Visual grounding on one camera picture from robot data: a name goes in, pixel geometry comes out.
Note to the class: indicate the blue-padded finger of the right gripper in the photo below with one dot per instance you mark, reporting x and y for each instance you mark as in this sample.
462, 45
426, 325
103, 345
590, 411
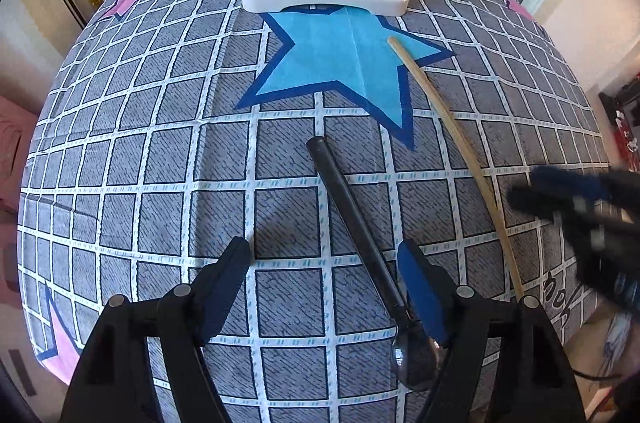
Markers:
569, 182

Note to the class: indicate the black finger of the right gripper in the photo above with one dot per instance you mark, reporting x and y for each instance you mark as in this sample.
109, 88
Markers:
543, 204

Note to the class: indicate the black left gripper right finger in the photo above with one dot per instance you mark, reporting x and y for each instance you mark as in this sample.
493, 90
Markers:
534, 381

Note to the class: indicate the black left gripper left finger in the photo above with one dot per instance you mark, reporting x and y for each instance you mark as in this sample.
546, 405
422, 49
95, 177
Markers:
113, 379

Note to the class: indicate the plain long wooden chopstick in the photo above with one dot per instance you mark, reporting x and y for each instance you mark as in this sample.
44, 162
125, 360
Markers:
469, 157

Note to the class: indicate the black handled metal spoon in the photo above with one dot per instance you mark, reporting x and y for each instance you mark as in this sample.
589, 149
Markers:
415, 360

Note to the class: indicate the grey checked tablecloth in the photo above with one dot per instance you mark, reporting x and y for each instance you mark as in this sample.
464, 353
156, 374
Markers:
144, 165

